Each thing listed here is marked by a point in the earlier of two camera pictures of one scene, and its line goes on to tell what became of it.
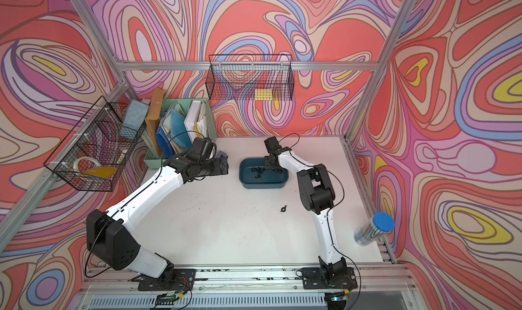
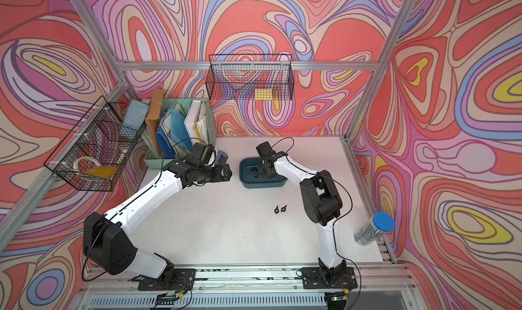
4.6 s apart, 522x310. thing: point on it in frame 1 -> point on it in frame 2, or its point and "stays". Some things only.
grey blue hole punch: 221,154 stays
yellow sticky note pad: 263,94 stays
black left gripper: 217,169 -> 218,176
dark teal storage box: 253,174 stays
